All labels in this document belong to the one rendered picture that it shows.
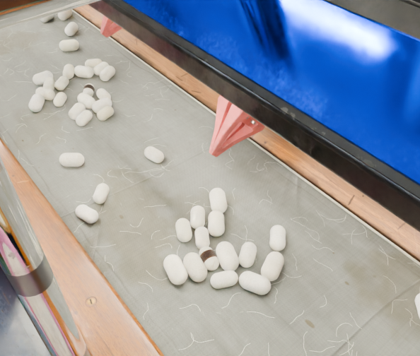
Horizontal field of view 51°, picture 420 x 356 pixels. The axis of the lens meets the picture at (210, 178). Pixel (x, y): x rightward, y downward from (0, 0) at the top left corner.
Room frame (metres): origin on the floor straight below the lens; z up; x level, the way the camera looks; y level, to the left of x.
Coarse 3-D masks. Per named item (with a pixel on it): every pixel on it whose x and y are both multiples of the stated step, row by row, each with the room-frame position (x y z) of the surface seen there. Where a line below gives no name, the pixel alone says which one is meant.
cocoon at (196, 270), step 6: (192, 252) 0.30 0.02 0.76; (186, 258) 0.29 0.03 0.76; (192, 258) 0.29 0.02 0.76; (198, 258) 0.29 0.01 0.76; (186, 264) 0.28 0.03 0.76; (192, 264) 0.28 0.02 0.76; (198, 264) 0.28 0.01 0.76; (192, 270) 0.27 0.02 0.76; (198, 270) 0.27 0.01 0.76; (204, 270) 0.27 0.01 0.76; (192, 276) 0.27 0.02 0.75; (198, 276) 0.27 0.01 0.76; (204, 276) 0.27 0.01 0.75
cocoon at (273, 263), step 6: (276, 252) 0.30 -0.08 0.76; (270, 258) 0.29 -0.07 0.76; (276, 258) 0.29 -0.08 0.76; (282, 258) 0.29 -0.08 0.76; (264, 264) 0.28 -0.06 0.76; (270, 264) 0.28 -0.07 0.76; (276, 264) 0.28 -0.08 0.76; (282, 264) 0.28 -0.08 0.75; (264, 270) 0.27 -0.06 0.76; (270, 270) 0.27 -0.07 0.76; (276, 270) 0.27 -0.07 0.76; (264, 276) 0.27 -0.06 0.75; (270, 276) 0.27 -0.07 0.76; (276, 276) 0.27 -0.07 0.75
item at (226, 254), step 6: (222, 246) 0.31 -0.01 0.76; (228, 246) 0.31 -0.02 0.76; (216, 252) 0.30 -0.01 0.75; (222, 252) 0.30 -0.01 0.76; (228, 252) 0.30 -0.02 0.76; (234, 252) 0.30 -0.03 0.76; (222, 258) 0.29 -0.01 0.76; (228, 258) 0.29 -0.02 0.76; (234, 258) 0.29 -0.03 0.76; (222, 264) 0.28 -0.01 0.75; (228, 264) 0.28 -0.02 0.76; (234, 264) 0.28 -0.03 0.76; (234, 270) 0.28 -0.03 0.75
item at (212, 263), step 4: (204, 248) 0.30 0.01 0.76; (208, 248) 0.31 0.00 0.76; (200, 252) 0.30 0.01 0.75; (208, 260) 0.29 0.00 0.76; (212, 260) 0.29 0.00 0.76; (216, 260) 0.29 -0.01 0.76; (204, 264) 0.29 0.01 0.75; (208, 264) 0.28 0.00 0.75; (212, 264) 0.28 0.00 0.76; (216, 264) 0.29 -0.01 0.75; (208, 268) 0.28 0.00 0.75; (212, 268) 0.28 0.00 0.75
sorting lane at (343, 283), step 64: (0, 64) 0.74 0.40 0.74; (64, 64) 0.74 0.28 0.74; (128, 64) 0.74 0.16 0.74; (0, 128) 0.55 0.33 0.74; (64, 128) 0.55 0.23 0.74; (128, 128) 0.55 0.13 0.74; (192, 128) 0.55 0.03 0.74; (64, 192) 0.41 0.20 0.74; (128, 192) 0.41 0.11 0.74; (192, 192) 0.41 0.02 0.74; (256, 192) 0.41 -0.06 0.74; (320, 192) 0.41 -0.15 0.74; (128, 256) 0.31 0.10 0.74; (256, 256) 0.31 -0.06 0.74; (320, 256) 0.31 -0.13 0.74; (384, 256) 0.31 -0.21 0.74; (192, 320) 0.22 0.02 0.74; (256, 320) 0.22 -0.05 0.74; (320, 320) 0.22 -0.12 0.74; (384, 320) 0.22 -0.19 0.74
